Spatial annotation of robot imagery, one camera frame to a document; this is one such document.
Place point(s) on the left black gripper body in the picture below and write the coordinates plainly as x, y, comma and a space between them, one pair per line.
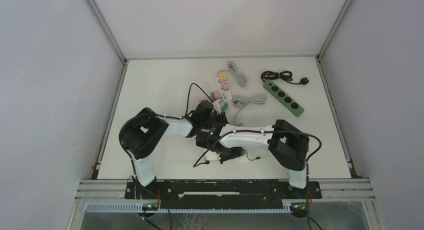
207, 124

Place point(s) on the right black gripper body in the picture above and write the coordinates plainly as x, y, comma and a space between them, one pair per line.
230, 153

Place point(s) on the green charger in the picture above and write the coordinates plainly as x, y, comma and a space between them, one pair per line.
224, 106

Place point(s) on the white power strip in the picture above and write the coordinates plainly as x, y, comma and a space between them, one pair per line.
225, 94

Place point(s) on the green power strip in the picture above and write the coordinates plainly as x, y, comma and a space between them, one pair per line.
283, 98

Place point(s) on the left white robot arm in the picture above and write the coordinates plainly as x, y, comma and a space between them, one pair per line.
140, 135

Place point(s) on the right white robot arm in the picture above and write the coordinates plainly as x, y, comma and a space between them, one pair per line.
287, 144

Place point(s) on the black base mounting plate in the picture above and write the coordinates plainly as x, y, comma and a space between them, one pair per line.
224, 194

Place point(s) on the yellow charger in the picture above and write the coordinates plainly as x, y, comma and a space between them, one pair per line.
221, 76

